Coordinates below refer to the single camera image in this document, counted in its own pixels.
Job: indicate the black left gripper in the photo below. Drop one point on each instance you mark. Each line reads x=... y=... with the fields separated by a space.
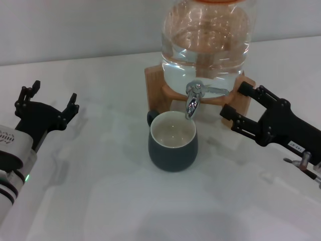
x=37 y=118

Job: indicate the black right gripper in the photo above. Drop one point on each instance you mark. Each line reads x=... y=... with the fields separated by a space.
x=288 y=128

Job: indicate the chrome faucet with lever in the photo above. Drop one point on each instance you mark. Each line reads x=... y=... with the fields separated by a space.
x=191 y=105

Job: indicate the black ceramic cup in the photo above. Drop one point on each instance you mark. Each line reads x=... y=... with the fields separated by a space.
x=170 y=158

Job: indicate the clear glass water jar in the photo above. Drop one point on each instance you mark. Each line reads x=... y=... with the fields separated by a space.
x=205 y=50

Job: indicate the wooden jar stand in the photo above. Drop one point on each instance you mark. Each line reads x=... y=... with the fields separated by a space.
x=155 y=90

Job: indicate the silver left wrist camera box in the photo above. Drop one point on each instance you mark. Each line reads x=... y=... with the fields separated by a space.
x=15 y=143

